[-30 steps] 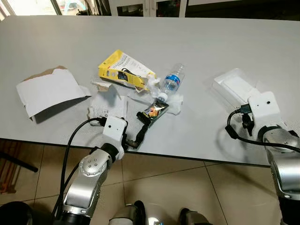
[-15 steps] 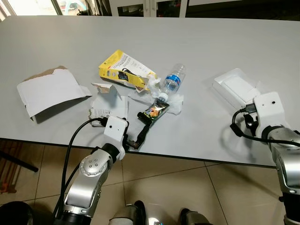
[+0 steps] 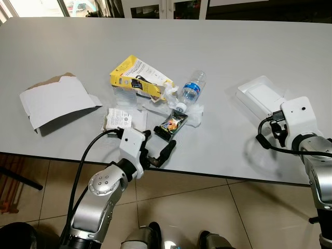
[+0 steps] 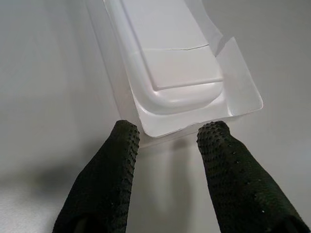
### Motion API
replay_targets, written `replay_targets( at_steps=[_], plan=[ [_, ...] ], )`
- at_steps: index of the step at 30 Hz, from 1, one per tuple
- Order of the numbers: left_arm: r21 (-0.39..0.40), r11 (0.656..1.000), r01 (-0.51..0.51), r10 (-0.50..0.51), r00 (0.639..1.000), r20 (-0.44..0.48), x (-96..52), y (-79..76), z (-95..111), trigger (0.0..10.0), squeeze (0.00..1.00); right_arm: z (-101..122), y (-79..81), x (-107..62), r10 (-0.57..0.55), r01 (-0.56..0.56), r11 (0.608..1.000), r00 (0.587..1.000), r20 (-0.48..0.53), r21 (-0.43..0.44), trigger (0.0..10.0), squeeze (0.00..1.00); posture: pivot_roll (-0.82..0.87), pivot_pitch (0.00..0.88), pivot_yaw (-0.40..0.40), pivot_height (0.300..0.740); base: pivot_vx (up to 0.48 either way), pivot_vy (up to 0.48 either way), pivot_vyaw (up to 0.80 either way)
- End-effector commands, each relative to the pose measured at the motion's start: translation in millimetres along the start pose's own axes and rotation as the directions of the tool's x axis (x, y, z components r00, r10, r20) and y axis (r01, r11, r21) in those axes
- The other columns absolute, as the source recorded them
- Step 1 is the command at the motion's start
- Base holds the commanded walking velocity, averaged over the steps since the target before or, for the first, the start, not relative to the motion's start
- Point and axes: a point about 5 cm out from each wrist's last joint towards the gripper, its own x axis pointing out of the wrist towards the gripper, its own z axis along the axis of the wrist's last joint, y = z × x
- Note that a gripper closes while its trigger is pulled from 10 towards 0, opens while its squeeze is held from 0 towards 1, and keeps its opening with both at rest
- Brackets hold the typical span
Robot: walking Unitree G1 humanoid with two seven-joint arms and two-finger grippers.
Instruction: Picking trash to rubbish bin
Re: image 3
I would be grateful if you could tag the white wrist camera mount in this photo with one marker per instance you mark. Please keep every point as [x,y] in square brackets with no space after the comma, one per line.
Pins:
[132,145]
[298,114]

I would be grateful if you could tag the robot right leg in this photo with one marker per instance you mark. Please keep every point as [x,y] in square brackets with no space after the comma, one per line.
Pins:
[215,241]

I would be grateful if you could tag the yellow printed carton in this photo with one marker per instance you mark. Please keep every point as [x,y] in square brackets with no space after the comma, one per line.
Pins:
[124,70]

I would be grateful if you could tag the clear plastic water bottle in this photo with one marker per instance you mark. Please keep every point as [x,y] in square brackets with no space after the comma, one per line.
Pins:
[191,91]

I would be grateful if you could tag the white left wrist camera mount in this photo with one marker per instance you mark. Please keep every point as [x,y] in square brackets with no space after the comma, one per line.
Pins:
[132,145]

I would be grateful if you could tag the white open cardboard box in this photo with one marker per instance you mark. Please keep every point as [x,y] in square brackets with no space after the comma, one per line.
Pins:
[57,98]

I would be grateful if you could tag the crumpled white tissue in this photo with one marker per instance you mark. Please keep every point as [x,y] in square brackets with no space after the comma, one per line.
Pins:
[170,93]

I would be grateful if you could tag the white shallow box tray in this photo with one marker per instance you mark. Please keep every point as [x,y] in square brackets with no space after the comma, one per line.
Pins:
[262,96]

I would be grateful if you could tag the colourful dark snack wrapper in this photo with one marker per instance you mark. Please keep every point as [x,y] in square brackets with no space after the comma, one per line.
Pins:
[172,124]

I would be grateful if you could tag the bright glass window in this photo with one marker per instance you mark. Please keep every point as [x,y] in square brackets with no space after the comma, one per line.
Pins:
[41,6]

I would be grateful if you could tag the grey table with black legs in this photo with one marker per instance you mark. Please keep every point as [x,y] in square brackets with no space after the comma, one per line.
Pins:
[233,52]

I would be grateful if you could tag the robot leg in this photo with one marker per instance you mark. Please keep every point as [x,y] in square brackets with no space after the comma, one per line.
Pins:
[140,237]
[215,241]

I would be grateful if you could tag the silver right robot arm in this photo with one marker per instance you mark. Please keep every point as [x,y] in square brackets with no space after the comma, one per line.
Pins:
[321,176]

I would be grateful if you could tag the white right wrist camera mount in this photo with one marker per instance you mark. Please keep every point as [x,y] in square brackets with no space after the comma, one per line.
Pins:
[298,114]

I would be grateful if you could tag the clear plastic blister packaging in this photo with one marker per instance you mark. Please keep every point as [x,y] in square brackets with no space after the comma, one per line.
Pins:
[124,96]

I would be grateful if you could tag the robot left leg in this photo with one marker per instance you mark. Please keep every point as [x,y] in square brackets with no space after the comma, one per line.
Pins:
[140,237]

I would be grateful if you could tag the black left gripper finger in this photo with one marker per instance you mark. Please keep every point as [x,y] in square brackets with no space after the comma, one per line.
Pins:
[146,141]
[167,154]

